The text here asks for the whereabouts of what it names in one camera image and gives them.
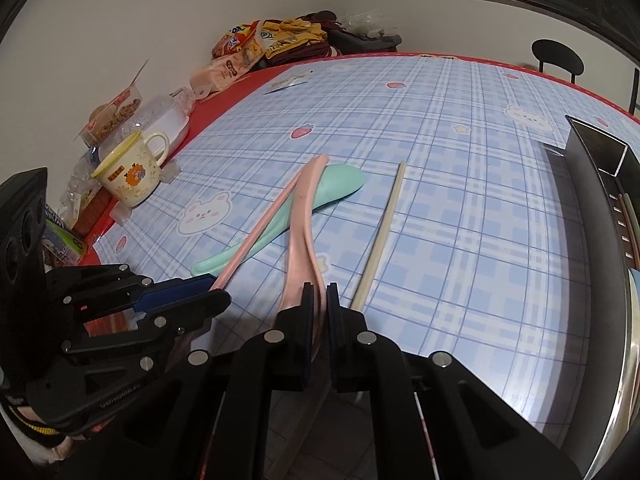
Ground yellow clothes pile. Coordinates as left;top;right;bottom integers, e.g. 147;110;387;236
255;17;328;58

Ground pink spoon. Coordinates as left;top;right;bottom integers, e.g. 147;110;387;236
277;155;331;361

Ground clear snack container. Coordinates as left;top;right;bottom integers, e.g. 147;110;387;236
75;57;151;146

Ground dark red clothes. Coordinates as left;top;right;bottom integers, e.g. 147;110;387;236
260;10;341;67

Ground black round-back chair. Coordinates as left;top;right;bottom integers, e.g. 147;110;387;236
531;39;586;83

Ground white paper card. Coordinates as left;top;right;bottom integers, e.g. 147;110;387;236
265;74;311;95

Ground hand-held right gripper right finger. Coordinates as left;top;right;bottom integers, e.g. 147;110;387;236
326;282;583;480

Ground blue plaid table mat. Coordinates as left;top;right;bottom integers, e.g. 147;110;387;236
92;55;640;413

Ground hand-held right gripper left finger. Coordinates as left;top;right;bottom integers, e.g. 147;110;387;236
122;282;328;480

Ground crumpled clear plastic bag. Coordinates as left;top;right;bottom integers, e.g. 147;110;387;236
340;10;388;38

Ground green white snack packet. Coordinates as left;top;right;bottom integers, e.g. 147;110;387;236
42;217;88;266

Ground grey stool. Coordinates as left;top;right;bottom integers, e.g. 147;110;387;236
327;25;403;56

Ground pink chopstick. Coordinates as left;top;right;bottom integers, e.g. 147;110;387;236
212;156;326;292

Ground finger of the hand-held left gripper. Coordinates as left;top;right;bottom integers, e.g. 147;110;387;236
62;290;232;372
47;263;217;322

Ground white-lidded plastic container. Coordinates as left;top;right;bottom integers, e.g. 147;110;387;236
112;91;193;153

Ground mint green spoon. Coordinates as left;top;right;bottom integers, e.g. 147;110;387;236
191;164;370;277

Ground pink snack bag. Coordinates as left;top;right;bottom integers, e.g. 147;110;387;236
191;55;251;98

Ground metal utensil tray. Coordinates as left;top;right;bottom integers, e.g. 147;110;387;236
542;115;640;480

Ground yellow-rimmed cream mug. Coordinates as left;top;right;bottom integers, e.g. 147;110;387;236
91;131;170;208

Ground orange snack bag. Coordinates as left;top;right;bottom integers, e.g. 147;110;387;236
212;20;263;60

